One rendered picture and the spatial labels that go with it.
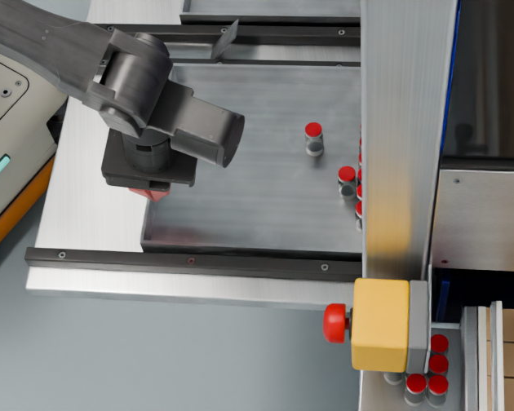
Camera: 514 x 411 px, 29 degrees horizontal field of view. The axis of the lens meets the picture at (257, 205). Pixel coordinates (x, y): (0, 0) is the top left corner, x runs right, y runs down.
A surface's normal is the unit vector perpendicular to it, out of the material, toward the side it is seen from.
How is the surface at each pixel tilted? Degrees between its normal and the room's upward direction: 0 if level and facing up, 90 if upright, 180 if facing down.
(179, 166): 7
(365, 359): 90
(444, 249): 90
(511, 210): 90
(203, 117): 18
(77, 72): 31
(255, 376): 0
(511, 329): 0
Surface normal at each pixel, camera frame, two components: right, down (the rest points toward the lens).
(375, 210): -0.10, 0.87
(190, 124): 0.00, -0.22
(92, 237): -0.10, -0.49
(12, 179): 0.82, 0.46
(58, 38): 0.25, -0.11
